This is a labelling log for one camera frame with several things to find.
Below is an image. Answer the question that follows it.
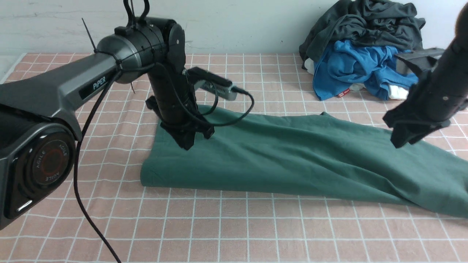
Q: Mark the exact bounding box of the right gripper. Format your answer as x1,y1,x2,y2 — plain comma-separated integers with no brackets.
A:
383,99,451,148

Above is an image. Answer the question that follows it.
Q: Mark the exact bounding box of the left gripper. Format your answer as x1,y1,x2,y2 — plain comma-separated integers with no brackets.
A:
146,96,215,151

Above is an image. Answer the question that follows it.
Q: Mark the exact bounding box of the green long-sleeve top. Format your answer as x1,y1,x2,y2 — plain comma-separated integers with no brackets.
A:
140,112,468,218

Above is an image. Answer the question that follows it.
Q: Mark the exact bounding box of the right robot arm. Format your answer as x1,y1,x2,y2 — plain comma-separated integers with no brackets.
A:
383,5,468,148

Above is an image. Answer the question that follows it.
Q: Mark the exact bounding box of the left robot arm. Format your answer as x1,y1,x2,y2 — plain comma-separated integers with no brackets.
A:
1,16,214,229

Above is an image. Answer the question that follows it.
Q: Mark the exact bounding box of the dark grey garment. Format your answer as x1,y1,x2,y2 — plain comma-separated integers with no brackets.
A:
299,0,426,62

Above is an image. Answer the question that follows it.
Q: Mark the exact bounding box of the blue garment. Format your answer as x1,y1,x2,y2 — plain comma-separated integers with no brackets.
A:
313,40,418,100

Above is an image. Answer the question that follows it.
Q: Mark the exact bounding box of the pink checkered tablecloth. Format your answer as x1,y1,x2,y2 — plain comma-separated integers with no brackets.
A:
0,54,467,263

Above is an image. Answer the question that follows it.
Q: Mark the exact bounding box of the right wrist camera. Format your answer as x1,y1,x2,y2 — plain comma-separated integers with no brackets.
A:
396,47,445,76

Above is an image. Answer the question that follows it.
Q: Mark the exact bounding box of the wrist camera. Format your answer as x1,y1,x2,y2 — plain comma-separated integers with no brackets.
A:
396,47,445,76
183,67,248,100

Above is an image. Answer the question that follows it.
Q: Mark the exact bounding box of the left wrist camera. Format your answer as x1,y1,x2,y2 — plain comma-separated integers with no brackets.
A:
183,67,248,100

